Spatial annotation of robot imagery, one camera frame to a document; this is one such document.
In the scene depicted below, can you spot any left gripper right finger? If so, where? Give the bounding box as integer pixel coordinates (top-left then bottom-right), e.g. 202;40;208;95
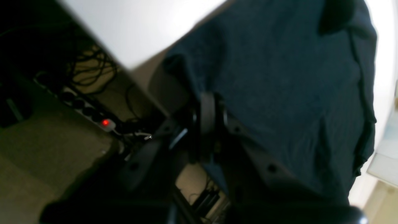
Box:
216;106;368;224

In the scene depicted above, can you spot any white bin at table corner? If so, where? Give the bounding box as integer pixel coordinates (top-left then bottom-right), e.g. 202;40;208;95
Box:
367;83;398;187

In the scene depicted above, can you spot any black printed t-shirt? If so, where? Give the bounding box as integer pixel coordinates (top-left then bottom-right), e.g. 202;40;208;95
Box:
163;0;377;204

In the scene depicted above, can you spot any black power strip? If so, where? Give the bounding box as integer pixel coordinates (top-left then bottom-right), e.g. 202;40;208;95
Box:
33;73;117;133

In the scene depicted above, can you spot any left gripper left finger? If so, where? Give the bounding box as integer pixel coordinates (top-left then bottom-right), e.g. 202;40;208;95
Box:
39;92;216;224

